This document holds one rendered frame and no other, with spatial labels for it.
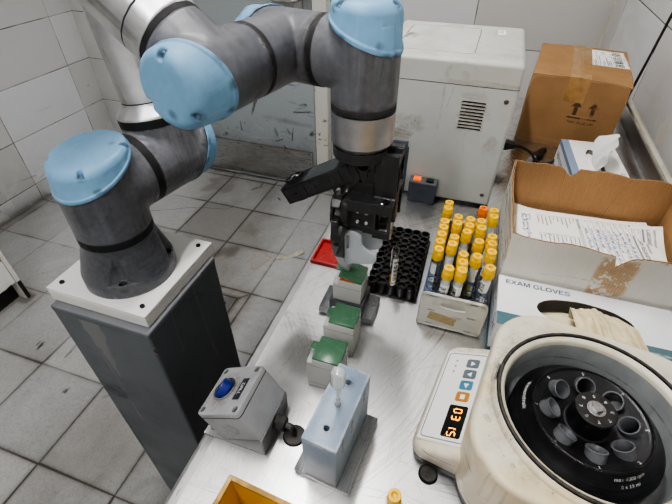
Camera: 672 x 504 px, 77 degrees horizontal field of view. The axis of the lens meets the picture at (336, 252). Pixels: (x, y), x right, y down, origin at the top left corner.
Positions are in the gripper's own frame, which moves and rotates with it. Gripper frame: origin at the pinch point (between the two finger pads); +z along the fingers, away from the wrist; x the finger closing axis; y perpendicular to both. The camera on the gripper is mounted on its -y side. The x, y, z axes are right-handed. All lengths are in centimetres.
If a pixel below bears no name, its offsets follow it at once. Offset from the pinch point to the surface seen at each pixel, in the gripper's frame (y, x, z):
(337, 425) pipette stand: 7.4, -25.1, 0.0
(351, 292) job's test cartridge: 2.0, -2.0, 4.2
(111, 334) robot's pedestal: -35.7, -15.7, 13.3
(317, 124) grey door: -67, 163, 55
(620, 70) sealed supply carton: 48, 85, -8
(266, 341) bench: -8.9, -10.9, 10.0
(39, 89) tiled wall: -222, 129, 42
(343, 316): 2.5, -7.8, 3.3
